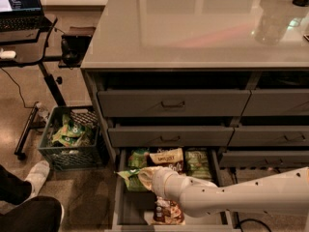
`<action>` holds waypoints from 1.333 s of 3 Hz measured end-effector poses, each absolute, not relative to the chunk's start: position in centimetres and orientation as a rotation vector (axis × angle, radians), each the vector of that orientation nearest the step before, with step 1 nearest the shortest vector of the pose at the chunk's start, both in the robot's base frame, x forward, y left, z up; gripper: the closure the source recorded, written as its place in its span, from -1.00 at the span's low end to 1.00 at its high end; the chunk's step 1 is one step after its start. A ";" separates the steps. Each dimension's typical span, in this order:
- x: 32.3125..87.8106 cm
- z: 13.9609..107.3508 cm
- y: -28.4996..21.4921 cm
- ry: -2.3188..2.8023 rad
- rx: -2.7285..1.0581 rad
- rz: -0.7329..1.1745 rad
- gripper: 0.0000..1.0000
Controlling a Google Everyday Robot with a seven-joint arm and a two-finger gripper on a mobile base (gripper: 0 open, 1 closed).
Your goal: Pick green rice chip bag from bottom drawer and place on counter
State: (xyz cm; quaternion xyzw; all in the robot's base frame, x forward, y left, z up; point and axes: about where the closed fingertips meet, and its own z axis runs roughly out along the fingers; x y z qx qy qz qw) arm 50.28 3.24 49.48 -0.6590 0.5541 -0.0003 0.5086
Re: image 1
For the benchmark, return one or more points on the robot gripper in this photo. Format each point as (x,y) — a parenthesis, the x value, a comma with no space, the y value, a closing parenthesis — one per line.
(159,180)

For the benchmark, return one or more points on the green dang rice chip bag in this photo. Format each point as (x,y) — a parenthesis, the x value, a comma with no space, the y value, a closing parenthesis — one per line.
(137,160)

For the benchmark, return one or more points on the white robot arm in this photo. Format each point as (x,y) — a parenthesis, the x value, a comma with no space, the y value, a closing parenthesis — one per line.
(281,194)

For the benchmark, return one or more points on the rear sea salt chip bag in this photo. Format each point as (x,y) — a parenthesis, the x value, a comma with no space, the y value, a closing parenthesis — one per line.
(172,158)

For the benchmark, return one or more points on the open bottom grey drawer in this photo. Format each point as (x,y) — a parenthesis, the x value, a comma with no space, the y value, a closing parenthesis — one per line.
(134,210)

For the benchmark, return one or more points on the brown sea salt chip bag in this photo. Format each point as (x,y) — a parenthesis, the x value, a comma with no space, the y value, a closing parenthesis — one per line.
(167,212)

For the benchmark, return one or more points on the grey middle left drawer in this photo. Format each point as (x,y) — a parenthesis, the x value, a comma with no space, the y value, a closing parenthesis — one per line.
(174,136)

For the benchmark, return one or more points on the green striped snack bag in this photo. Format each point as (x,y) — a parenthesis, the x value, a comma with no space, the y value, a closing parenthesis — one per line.
(197,164)

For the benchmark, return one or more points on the grey top left drawer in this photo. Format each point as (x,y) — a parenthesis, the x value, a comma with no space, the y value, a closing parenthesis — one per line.
(172,103)

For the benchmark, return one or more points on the grey middle right drawer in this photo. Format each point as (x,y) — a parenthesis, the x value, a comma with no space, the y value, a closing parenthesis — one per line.
(274,136)

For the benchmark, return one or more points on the grey bottom right drawer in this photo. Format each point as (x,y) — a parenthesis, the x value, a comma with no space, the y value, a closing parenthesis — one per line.
(264,159)

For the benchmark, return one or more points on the grey cabinet counter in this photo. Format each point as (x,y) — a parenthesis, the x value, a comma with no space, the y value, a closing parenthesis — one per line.
(199,44)

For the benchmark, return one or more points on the grey top right drawer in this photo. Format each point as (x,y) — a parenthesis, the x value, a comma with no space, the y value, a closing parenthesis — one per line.
(278,102)

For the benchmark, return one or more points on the green plastic crate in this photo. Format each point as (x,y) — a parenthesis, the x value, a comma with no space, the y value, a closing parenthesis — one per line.
(66,158)

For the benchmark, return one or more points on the green snack bags in crate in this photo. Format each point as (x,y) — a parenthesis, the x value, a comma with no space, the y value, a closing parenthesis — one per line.
(72,134)

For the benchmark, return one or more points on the white shoe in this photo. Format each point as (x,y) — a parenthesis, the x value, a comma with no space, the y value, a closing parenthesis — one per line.
(33,183)

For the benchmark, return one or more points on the black trouser leg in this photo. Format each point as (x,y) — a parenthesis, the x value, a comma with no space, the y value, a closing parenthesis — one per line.
(39,214)

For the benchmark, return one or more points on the black device on tray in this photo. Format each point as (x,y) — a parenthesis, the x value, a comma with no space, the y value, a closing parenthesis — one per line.
(74,47)

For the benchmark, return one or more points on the black rolling laptop stand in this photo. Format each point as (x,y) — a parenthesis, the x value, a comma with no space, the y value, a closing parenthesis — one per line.
(32,53)

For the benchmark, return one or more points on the white computer mouse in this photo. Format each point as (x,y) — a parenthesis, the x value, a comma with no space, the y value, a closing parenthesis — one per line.
(7,54)

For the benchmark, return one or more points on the open black laptop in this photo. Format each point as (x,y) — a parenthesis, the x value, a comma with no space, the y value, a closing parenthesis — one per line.
(22,15)

